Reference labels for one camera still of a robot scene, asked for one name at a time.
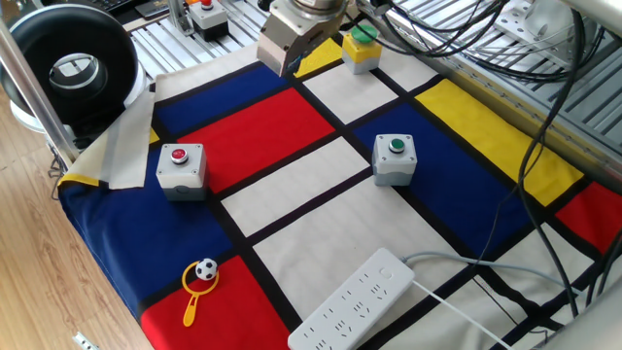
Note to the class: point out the silver Schunk gripper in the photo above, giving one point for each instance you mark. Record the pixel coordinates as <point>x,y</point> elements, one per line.
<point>279,39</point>

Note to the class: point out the small white metal bracket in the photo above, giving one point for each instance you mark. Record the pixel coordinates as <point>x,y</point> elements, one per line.
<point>83,341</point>

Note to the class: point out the black flat booklet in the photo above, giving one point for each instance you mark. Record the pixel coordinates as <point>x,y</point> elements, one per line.
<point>151,10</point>

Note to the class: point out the black grey emergency stop box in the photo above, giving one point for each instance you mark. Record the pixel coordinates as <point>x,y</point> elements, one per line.
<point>209,19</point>

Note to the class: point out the grey box with red button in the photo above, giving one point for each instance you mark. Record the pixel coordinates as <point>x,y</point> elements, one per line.
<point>182,172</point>

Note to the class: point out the grey box with green button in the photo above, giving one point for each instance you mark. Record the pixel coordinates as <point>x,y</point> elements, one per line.
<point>394,163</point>

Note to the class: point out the black computer keyboard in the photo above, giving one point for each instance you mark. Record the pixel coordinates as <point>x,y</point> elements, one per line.
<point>109,4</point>

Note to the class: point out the small toy soccer ball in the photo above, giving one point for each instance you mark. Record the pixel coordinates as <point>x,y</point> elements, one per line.
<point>206,269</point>

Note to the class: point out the yellow box green mushroom button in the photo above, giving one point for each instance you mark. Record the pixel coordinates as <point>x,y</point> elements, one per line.
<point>362,56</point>

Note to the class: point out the aluminium frame bar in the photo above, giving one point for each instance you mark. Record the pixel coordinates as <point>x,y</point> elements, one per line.
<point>39,97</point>

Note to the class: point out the silver mounting plate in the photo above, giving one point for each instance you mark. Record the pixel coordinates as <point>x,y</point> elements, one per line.
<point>544,29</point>

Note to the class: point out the aluminium angle bracket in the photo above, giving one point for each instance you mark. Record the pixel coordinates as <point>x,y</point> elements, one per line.
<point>180,19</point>

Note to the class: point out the white power strip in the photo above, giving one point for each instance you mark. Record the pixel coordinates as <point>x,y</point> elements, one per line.
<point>355,304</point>

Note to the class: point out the colourful Mondrian pattern cloth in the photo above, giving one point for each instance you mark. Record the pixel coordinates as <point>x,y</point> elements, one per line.
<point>301,185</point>

